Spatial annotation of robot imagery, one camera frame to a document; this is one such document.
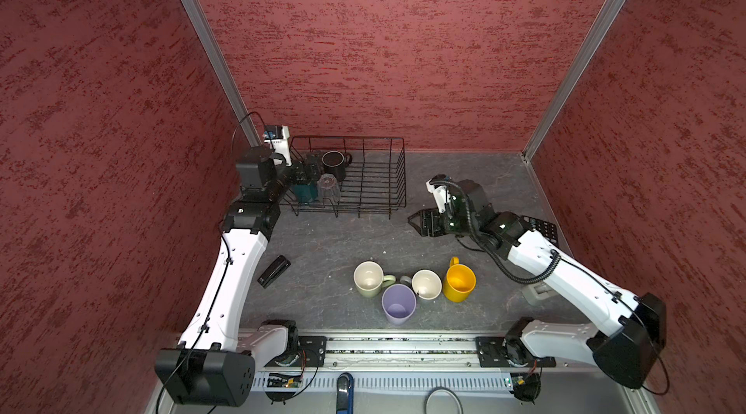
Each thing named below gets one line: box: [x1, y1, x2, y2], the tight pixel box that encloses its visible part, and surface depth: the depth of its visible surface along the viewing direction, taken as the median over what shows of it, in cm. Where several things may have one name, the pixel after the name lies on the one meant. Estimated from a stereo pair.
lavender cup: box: [381, 283, 417, 326], surface depth 75 cm
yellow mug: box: [442, 256, 477, 304], surface depth 82 cm
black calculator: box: [520, 215, 559, 246], surface depth 99 cm
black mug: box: [321, 149, 353, 181], surface depth 106 cm
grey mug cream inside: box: [399, 268, 443, 301], surface depth 80 cm
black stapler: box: [256, 254, 292, 290], surface depth 87 cm
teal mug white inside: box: [291, 181, 318, 204], surface depth 102 cm
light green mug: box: [352, 260, 397, 299], surface depth 81 cm
